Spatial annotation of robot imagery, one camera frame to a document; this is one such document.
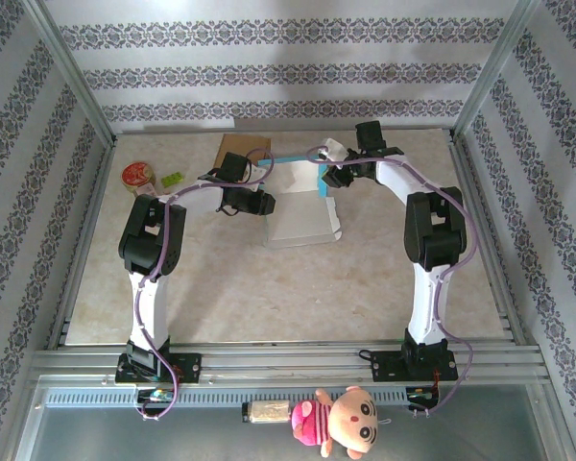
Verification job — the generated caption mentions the brown cardboard box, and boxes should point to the brown cardboard box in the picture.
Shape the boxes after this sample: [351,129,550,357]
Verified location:
[214,133,274,177]

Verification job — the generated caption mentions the white and teal paper box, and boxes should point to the white and teal paper box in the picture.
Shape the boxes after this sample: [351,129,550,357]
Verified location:
[256,152,343,250]

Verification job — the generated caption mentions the red round tin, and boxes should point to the red round tin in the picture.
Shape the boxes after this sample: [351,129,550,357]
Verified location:
[120,161,156,193]

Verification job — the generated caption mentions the beige small device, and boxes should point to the beige small device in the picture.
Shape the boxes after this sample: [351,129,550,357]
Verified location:
[241,400,294,425]

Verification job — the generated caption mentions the small circuit board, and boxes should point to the small circuit board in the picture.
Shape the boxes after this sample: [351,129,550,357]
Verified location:
[406,387,438,408]
[136,387,178,404]

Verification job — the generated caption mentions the pink plush doll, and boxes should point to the pink plush doll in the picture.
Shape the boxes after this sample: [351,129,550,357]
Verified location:
[290,386,381,460]

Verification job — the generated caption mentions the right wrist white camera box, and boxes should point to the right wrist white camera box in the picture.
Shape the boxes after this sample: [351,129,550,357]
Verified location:
[319,137,349,167]

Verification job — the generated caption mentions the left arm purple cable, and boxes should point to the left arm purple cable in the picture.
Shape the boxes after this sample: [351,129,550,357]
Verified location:
[133,147,276,424]

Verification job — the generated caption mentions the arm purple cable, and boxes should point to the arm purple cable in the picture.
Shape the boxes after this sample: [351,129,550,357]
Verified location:
[133,147,276,424]
[306,143,481,419]

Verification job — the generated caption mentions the aluminium side rail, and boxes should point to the aluminium side rail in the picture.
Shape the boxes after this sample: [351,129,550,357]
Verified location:
[47,136,119,350]
[445,132,532,347]

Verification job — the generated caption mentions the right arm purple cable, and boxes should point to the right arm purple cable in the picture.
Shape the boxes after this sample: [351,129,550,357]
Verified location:
[306,143,481,419]

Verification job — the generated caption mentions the aluminium frame post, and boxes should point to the aluminium frame post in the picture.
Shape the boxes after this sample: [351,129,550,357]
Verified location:
[22,0,119,145]
[450,0,543,140]

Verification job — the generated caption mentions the aluminium rail beam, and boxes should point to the aluminium rail beam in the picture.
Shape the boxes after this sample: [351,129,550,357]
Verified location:
[28,339,548,385]

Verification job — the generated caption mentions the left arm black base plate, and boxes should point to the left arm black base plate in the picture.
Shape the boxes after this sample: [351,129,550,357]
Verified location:
[114,352,204,385]

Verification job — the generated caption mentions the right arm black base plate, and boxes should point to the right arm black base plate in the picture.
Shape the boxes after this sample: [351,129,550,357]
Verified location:
[372,349,460,384]

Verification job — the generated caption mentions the grey slotted cable duct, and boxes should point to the grey slotted cable duct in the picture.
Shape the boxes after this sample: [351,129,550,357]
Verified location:
[42,385,443,410]

